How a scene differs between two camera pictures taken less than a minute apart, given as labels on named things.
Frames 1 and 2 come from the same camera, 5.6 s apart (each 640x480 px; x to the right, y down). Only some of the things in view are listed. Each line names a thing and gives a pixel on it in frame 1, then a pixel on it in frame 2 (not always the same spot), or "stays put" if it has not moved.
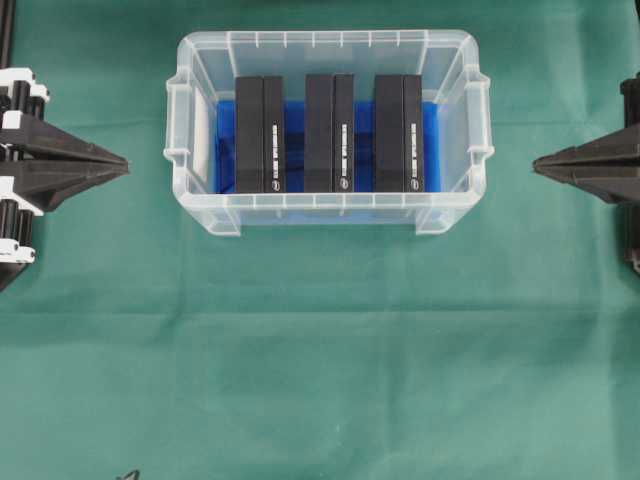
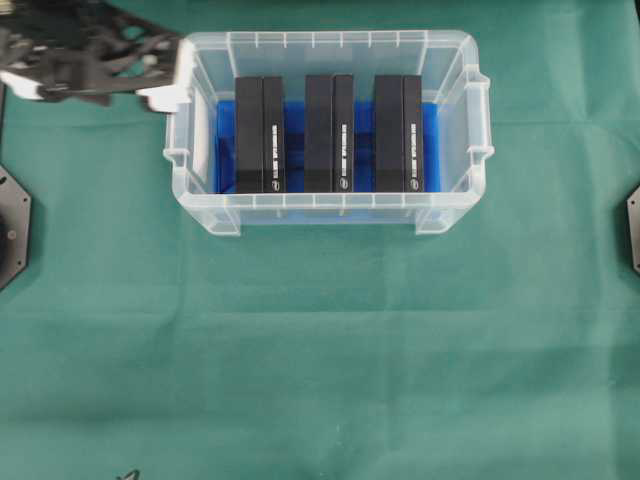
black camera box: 259,134 stays put
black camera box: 398,133 stays put
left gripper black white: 20,91 → 92,50
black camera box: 329,133 stays put
